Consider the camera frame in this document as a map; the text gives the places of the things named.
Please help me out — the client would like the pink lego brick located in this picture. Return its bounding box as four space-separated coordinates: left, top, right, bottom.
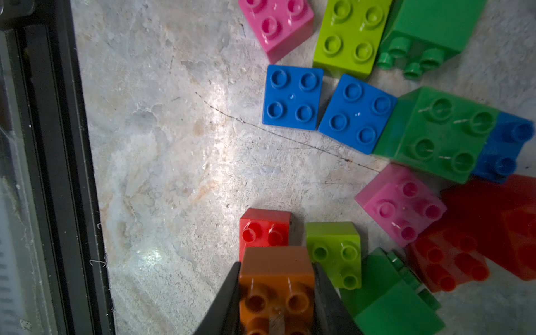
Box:
238 0 314 64
355 163 447 248

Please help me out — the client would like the blue lego brick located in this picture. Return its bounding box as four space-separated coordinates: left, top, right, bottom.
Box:
471 112 535 184
318 74 397 154
262 65 324 131

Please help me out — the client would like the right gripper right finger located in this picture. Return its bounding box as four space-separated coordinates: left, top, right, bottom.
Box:
313 263 363 335

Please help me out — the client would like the green lego brick right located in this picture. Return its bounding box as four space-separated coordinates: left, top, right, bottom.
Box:
340 248 445 335

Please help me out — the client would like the lime small lego brick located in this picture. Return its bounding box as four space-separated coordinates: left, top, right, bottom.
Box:
305 222 362 290

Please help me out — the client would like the long red lego brick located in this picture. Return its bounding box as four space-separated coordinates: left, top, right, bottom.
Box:
405 174 535 293

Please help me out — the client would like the orange lego brick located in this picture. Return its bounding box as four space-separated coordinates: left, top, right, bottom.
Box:
238 246 315 334

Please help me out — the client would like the dark green lego brick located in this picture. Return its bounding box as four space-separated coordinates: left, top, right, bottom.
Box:
375 0 487 80

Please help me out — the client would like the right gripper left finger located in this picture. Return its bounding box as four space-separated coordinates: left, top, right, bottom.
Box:
194 262 241 335

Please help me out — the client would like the small red lego brick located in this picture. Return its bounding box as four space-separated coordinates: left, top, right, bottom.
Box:
239 208 292 262

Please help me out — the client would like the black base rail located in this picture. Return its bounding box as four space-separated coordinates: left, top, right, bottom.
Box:
1 1 114 334

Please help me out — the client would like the lime long lego brick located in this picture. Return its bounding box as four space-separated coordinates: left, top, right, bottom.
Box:
313 0 392 80

